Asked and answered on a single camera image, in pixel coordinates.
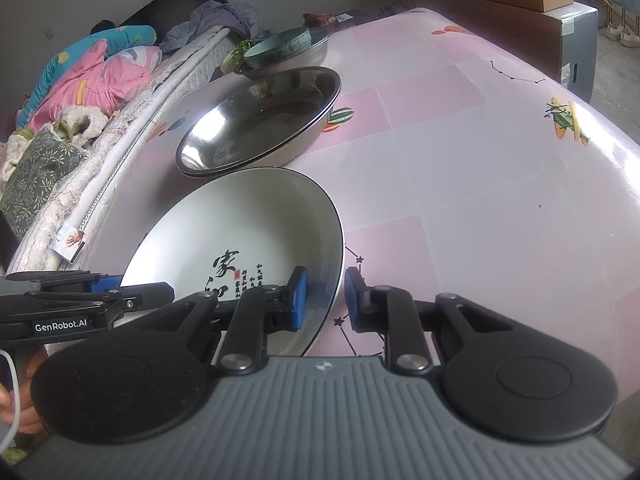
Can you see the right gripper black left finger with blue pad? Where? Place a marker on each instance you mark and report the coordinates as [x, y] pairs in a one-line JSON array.
[[260, 311]]

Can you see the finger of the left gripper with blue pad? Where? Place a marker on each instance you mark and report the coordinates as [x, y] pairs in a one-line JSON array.
[[106, 282]]

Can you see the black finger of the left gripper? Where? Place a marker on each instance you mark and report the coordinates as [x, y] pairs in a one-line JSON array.
[[137, 298]]

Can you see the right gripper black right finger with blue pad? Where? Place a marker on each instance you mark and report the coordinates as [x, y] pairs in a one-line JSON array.
[[393, 313]]

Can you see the white calligraphy ceramic plate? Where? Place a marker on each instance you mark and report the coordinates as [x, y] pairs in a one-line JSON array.
[[253, 227]]

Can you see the large stainless steel basin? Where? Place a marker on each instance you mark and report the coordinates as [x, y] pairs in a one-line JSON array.
[[302, 90]]

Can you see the green patterned ceramic bowl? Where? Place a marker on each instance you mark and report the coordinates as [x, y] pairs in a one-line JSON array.
[[277, 47]]

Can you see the person's left hand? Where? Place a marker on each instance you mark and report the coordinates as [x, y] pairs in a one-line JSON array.
[[29, 422]]

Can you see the white quilted mattress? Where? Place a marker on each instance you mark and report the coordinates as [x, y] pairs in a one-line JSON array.
[[83, 197]]

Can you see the green leaf pattern pillow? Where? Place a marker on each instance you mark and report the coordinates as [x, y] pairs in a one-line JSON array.
[[46, 161]]

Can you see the white fluffy blanket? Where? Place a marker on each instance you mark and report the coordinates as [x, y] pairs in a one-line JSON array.
[[80, 125]]

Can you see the pink balloon print tablecloth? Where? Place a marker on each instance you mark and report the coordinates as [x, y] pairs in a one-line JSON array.
[[464, 170]]

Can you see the pink and blue blanket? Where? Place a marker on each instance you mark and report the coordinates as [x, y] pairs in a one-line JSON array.
[[105, 69]]

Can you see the green leafy vegetable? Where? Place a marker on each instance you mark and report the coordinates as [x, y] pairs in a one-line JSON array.
[[236, 56]]

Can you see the small stainless steel bowl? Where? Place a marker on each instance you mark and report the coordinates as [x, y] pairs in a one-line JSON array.
[[314, 55]]

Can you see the grey blue clothing pile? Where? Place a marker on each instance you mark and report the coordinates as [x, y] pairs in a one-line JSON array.
[[239, 17]]

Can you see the dark printed flat box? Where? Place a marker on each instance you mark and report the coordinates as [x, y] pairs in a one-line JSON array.
[[349, 18]]

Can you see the large brown cardboard box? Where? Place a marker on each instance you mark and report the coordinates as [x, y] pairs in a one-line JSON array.
[[561, 43]]

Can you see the white sneakers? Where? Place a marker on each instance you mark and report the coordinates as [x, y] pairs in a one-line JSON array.
[[624, 35]]

